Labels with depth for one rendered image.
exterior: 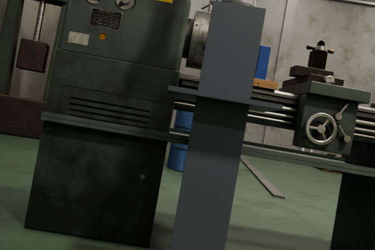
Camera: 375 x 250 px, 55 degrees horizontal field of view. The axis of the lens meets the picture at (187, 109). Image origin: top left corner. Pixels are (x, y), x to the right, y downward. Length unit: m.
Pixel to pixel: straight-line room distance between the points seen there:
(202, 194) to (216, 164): 0.12
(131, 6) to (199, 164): 0.87
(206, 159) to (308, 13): 11.33
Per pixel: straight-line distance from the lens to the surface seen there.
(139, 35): 1.77
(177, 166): 4.24
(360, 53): 12.75
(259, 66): 2.02
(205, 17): 1.94
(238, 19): 1.39
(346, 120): 1.93
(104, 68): 1.77
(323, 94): 1.84
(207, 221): 1.39
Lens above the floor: 0.66
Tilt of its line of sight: 1 degrees up
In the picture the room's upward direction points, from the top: 10 degrees clockwise
